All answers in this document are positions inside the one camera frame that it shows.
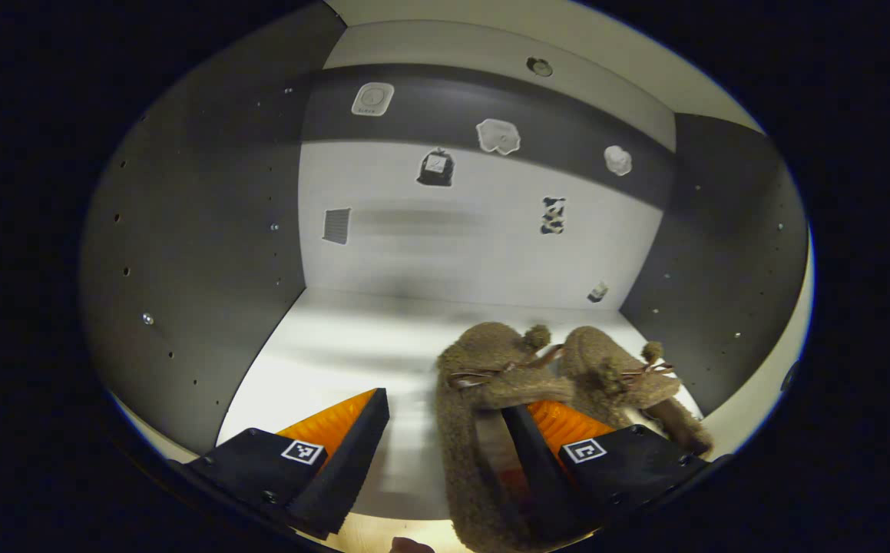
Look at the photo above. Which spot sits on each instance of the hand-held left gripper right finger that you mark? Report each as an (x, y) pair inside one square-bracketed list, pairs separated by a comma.
[(629, 468)]

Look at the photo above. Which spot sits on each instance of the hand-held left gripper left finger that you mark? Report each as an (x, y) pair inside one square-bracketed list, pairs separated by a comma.
[(345, 468)]

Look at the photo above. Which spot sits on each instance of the brown fluffy shoe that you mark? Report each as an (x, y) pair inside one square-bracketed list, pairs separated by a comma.
[(606, 361), (483, 361)]

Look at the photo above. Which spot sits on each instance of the white shoe cabinet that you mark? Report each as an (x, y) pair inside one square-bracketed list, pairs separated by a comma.
[(460, 246)]

